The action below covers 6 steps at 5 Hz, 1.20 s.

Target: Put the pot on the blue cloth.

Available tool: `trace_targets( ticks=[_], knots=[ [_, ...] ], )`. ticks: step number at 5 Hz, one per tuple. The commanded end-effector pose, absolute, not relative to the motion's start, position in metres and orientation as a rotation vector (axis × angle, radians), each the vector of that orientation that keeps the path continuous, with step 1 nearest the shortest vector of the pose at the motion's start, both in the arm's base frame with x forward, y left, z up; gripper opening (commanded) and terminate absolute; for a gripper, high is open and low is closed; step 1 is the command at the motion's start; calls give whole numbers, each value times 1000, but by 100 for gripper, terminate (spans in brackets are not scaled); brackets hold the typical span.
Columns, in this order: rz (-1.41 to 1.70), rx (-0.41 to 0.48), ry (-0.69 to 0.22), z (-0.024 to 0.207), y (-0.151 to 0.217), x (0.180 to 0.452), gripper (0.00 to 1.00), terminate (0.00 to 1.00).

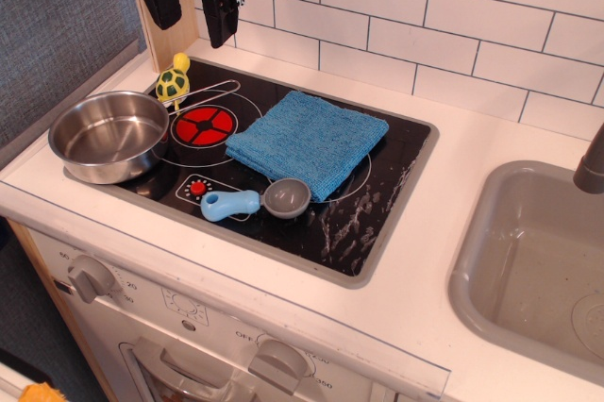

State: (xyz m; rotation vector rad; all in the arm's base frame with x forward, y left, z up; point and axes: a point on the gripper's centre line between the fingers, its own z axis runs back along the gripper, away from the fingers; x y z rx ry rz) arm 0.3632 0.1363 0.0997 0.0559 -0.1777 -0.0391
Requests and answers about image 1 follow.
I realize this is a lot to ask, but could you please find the stainless steel pot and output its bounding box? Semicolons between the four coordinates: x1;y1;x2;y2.
47;78;242;186

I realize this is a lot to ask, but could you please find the blue folded cloth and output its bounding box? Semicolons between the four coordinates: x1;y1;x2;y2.
226;91;389;202

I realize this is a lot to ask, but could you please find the green yellow toy turtle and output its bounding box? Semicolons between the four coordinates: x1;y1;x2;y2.
155;53;191;111

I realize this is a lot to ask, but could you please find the blue grey toy scoop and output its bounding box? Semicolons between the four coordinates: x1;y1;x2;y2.
200;178;311;222

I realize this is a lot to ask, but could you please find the black toy stove top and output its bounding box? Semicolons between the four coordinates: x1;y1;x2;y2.
49;60;438;286

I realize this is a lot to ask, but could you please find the grey left timer knob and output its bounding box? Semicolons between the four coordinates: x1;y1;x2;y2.
68;256;115;304

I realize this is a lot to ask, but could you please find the grey right oven knob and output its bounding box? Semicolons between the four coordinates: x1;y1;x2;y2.
248;340;308;395

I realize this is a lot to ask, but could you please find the grey faucet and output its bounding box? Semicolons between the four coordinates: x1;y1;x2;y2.
573;125;604;194

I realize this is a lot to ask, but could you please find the grey plastic sink basin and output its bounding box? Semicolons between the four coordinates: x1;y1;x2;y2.
449;160;603;385

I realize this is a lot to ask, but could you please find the yellow object bottom left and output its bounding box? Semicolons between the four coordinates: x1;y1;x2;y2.
18;382;67;402

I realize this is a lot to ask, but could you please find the wooden upright post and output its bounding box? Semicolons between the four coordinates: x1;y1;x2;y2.
136;0;199;73

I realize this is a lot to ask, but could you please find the grey oven door handle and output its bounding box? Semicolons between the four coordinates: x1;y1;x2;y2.
130;338;259;401

